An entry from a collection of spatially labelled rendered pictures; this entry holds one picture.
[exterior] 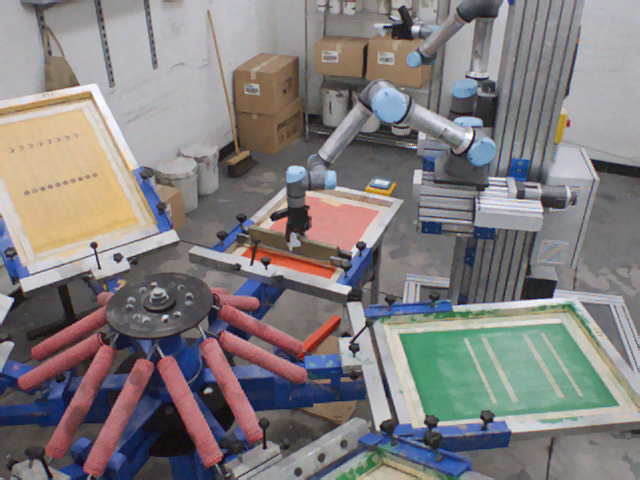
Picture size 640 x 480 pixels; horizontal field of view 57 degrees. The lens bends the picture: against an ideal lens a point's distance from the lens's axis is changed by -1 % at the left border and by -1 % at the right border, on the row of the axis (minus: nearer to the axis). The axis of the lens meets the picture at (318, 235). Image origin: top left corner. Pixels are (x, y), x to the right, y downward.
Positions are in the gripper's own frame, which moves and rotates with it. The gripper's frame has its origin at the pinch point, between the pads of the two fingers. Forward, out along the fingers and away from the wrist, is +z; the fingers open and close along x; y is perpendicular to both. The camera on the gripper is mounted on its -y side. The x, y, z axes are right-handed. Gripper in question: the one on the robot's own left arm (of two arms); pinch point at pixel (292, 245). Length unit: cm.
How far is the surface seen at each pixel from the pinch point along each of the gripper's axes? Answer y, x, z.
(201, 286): 7, -72, -29
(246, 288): -0.4, -37.1, -2.8
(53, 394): -25, -106, -3
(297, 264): 4.2, -4.2, 5.7
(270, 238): -9.3, -1.7, -2.0
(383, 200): 20, 58, 2
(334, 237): 10.0, 21.5, 5.6
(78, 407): -5, -115, -16
